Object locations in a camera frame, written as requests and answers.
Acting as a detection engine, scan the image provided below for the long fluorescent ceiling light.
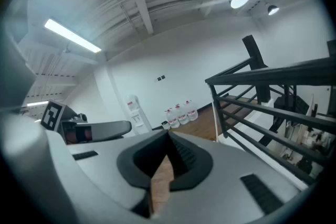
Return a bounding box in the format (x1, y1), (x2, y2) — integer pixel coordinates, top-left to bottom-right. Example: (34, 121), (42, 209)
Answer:
(44, 18), (102, 54)
(26, 101), (49, 108)

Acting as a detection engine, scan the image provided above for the black column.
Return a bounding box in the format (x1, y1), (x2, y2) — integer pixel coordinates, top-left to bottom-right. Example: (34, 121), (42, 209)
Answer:
(241, 35), (271, 103)

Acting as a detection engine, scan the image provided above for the white water dispenser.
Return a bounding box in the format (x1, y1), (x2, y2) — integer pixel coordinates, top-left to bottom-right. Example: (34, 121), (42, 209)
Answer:
(125, 94), (153, 135)

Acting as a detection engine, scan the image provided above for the clear water bottle red cap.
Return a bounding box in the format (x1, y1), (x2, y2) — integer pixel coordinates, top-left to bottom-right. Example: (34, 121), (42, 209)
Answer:
(165, 107), (177, 129)
(183, 99), (199, 122)
(173, 103), (190, 125)

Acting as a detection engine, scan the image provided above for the black metal railing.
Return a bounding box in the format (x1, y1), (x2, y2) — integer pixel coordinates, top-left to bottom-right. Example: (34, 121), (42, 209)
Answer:
(204, 56), (336, 187)

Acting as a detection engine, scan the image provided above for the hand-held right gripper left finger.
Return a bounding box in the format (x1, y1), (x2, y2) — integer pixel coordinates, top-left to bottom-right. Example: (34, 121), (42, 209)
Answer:
(45, 129), (169, 224)

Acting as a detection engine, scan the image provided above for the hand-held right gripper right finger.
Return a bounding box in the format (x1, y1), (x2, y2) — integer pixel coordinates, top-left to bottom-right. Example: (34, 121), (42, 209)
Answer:
(157, 129), (308, 224)

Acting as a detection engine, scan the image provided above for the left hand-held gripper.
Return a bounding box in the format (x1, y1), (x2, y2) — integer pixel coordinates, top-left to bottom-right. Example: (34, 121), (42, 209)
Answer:
(40, 99), (132, 145)

